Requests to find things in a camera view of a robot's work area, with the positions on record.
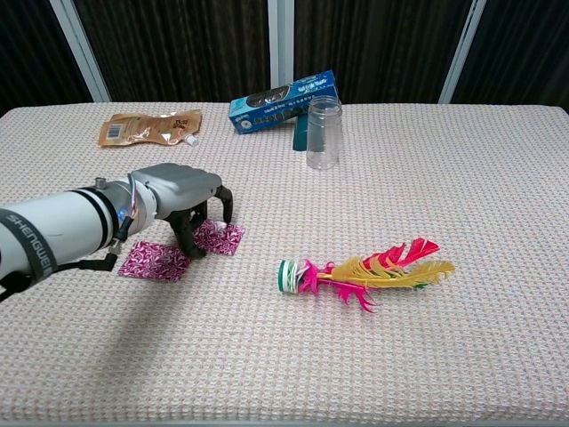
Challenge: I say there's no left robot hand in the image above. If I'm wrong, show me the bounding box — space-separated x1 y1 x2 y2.
131 162 235 261

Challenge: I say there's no pink patterned square packet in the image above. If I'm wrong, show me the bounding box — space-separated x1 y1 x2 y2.
192 218 247 257
117 239 192 284

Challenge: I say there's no brown foil spout pouch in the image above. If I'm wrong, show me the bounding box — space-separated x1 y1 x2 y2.
97 108 204 149

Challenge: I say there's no blue cookie box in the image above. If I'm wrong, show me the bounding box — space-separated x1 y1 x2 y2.
228 68 340 136

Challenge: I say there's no dark curtain panel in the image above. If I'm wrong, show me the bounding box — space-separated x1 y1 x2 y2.
293 0 473 105
450 0 569 113
0 0 92 117
72 0 273 104

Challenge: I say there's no clear plastic jar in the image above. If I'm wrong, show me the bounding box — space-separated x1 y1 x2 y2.
305 94 344 171

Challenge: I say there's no pink yellow feather shuttlecock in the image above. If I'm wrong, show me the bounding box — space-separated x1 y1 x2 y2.
277 237 457 314

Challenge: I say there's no pink woven tablecloth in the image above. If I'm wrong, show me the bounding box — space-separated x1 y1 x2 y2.
0 101 569 424

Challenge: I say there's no grey partition post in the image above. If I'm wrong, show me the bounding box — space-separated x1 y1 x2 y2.
266 0 296 88
48 0 112 104
437 0 486 105

